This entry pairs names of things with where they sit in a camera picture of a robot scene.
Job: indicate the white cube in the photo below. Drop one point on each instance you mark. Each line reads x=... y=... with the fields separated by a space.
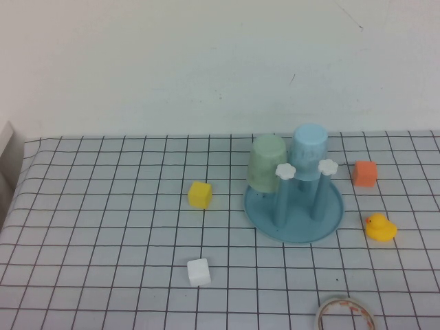
x=198 y=273

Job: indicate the yellow rubber duck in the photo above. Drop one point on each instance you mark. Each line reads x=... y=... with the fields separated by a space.
x=380 y=230

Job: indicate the grey white side ledge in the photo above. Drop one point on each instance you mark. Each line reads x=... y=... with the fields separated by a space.
x=8 y=154

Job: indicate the orange cube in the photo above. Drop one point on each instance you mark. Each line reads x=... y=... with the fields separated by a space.
x=364 y=173

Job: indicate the blue cup stand with pegs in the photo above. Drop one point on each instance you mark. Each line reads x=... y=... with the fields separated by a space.
x=299 y=223

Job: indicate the yellow cube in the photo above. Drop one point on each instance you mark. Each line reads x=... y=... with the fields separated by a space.
x=199 y=196

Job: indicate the clear tape roll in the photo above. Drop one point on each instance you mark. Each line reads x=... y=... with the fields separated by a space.
x=343 y=302

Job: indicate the green plastic cup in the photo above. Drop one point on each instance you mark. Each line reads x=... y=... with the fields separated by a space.
x=264 y=161

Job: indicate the checkered grid tablecloth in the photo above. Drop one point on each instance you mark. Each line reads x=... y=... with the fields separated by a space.
x=103 y=223

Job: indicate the light blue plastic cup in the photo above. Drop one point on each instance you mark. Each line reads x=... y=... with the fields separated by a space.
x=308 y=151

